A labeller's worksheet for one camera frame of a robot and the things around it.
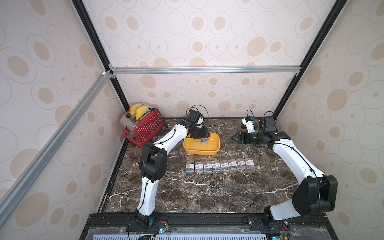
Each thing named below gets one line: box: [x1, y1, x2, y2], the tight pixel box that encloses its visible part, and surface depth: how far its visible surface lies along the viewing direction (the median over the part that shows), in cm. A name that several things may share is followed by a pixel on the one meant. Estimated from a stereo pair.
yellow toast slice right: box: [135, 105, 149, 121], surface depth 98 cm
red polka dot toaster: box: [120, 107, 165, 147], surface depth 99 cm
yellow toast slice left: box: [129, 103, 143, 117], surface depth 99 cm
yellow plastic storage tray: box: [183, 132, 221, 156], surface depth 101 cm
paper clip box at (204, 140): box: [200, 137, 209, 144], surface depth 91 cm
